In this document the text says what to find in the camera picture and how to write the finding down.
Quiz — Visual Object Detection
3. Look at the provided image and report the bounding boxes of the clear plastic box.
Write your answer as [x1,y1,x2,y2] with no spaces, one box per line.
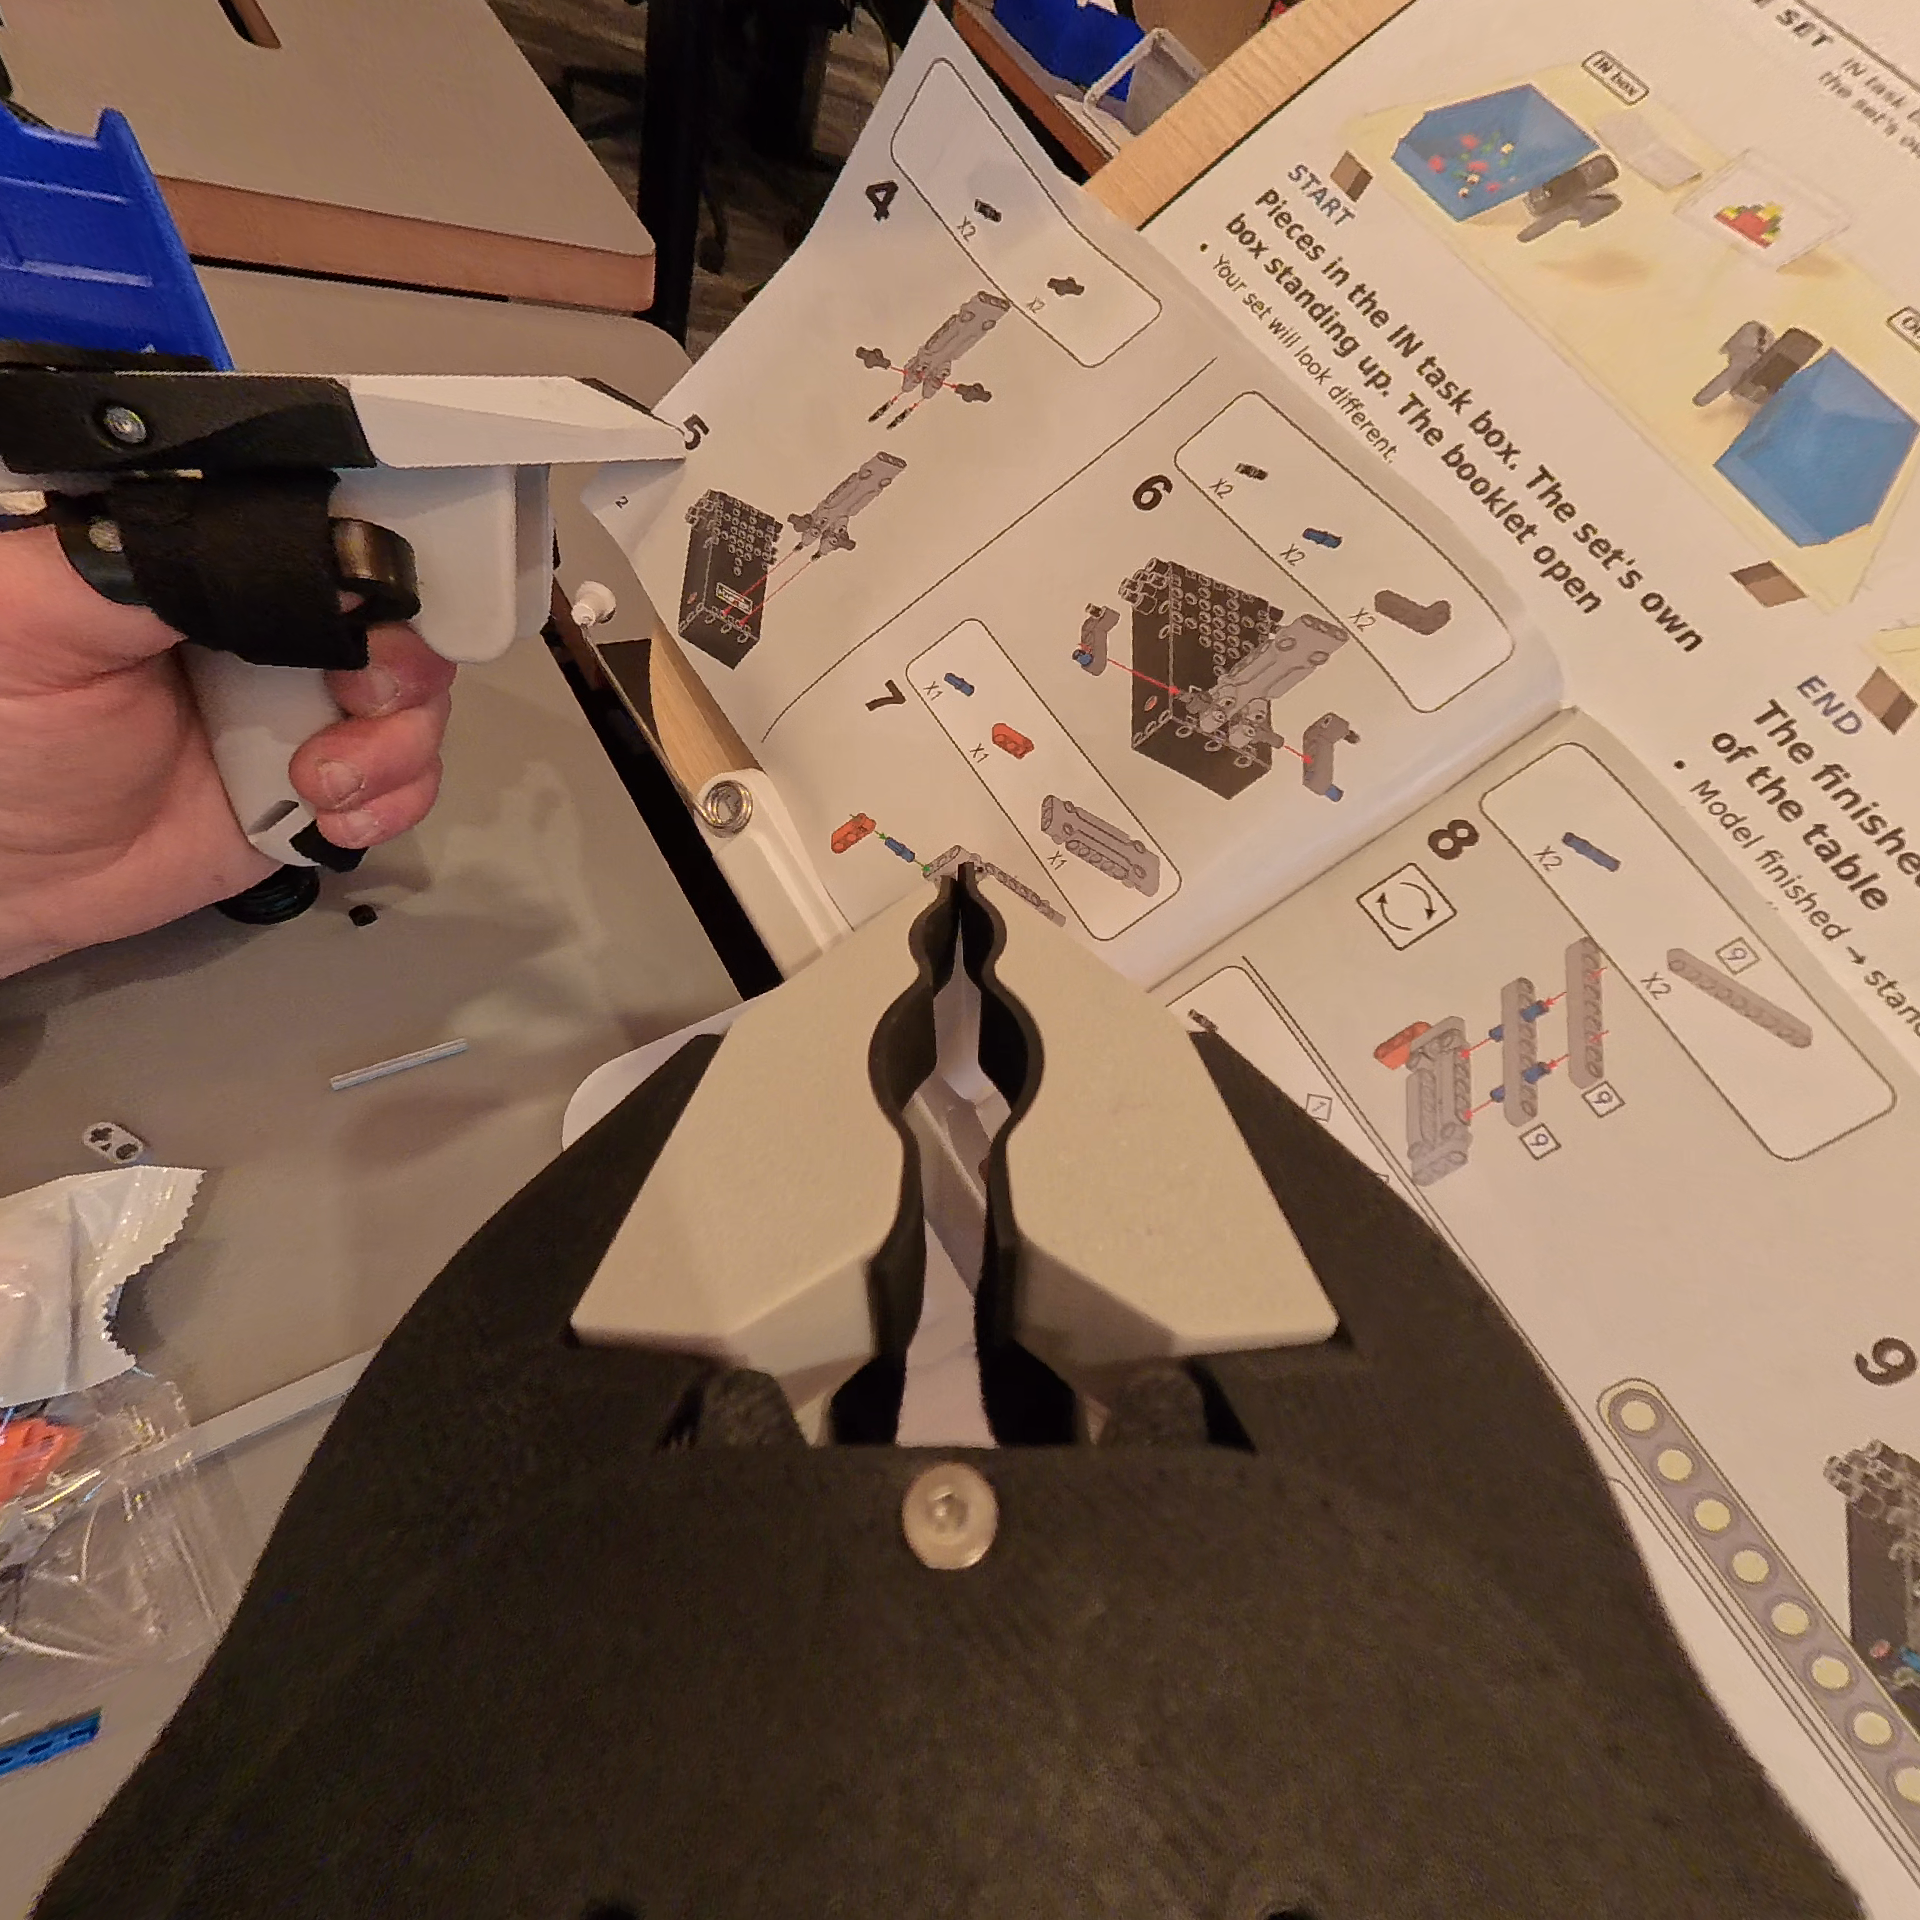
[1080,33,1205,135]

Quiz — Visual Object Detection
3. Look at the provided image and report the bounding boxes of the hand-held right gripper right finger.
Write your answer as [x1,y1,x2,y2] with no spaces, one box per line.
[960,867,1346,1357]

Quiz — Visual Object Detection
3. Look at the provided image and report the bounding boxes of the torn clear plastic bag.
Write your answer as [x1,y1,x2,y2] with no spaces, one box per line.
[0,1164,253,1675]

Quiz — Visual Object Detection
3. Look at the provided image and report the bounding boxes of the white instruction booklet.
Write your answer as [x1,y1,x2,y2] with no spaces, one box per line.
[606,0,1920,1866]

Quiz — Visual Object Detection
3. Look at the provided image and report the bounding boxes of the wire page holder white tip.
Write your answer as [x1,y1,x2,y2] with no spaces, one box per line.
[563,578,743,814]

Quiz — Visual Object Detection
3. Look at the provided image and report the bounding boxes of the white stand base board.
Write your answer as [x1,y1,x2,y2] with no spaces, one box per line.
[563,960,1006,1455]

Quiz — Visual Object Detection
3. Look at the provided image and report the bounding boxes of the blue beam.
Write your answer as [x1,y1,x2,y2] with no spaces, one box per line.
[0,1707,110,1783]

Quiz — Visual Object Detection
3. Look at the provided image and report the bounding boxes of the grey axle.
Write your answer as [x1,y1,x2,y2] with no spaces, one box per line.
[329,1039,466,1094]

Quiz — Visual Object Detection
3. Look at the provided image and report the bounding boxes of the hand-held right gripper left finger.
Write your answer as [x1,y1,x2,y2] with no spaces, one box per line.
[566,883,960,1367]

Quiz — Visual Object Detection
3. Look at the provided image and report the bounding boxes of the blue plastic bin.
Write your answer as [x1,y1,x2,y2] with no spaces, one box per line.
[0,105,240,375]

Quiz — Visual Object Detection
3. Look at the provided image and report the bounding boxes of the person's left hand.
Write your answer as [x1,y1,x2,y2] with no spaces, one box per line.
[0,511,458,974]

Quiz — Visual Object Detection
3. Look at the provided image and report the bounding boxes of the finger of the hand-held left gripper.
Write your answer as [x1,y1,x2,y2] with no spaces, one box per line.
[348,375,697,660]

